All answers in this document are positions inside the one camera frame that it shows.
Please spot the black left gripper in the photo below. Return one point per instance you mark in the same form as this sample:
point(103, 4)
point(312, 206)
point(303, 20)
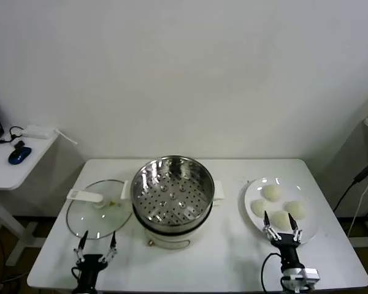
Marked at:
point(89, 266)

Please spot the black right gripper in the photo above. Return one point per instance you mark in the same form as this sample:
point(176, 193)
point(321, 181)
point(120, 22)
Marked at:
point(288, 248)

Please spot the white steamed baozi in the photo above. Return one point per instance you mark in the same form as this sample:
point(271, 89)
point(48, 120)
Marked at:
point(260, 208)
point(271, 193)
point(295, 209)
point(281, 220)

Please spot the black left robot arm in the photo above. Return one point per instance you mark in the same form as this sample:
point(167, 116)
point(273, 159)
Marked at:
point(86, 290)

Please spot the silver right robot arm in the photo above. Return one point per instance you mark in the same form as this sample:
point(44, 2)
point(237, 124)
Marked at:
point(294, 280)

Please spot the stainless steel steamer basket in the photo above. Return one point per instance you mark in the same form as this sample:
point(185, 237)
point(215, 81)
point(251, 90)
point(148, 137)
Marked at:
point(171, 196)

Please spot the white round plate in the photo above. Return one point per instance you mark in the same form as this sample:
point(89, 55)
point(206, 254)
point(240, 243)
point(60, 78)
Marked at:
point(306, 196)

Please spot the cream electric cooker base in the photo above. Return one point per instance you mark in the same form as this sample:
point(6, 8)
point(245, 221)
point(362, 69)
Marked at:
point(165, 240)

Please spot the cream cooking pot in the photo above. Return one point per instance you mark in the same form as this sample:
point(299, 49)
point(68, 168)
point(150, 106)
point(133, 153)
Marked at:
point(207, 222)

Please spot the blue computer mouse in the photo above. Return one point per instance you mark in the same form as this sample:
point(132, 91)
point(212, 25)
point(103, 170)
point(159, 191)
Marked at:
point(19, 155)

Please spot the white adapter box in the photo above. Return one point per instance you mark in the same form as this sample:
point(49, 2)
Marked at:
point(36, 131)

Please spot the white wall shelf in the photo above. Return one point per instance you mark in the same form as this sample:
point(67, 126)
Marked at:
point(3, 171)

